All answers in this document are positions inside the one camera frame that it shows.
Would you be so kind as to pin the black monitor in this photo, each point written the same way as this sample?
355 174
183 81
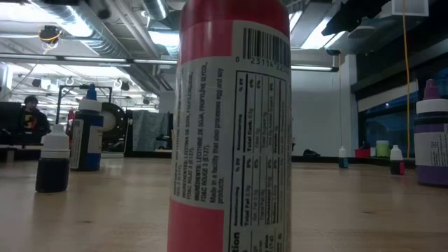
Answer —
10 122

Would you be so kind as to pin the wooden workbench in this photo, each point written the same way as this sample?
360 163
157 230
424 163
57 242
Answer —
21 147

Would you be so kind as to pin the black bag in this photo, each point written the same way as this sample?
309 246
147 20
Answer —
311 153

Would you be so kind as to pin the blue food coloring bottle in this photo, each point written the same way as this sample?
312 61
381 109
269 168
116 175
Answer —
87 147

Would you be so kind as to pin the long ceiling light bar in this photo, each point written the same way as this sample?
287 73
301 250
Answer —
94 59
311 68

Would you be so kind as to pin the small white-capped dropper bottle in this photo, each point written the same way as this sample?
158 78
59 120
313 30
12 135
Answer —
343 162
397 168
52 175

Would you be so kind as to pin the red box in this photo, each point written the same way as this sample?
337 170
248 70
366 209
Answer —
362 153

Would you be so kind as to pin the red equipment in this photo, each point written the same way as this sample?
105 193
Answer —
71 119

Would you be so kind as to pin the dark glass window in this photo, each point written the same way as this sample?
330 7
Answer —
385 126

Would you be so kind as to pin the small white cup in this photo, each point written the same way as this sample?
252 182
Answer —
373 152

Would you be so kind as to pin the large silver ceiling duct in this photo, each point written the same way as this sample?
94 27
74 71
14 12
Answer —
101 35

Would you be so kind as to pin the person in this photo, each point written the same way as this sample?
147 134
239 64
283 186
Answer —
33 122

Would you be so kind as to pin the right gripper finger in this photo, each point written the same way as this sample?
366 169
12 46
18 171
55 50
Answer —
350 15

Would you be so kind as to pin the purple food coloring bottle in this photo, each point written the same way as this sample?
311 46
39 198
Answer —
432 147

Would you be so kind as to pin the grey cloth cover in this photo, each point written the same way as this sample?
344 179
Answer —
148 129

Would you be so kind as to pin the light green tub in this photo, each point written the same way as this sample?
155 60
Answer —
382 150

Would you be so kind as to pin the black metal rack frame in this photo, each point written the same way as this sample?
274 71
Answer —
75 86

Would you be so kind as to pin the round silver ventilation duct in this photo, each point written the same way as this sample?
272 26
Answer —
155 8

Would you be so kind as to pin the black security camera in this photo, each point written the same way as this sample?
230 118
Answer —
333 52

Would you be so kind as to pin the white ceiling vent box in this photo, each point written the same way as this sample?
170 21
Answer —
409 7

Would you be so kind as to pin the red food coloring bottle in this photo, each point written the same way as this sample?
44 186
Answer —
210 140

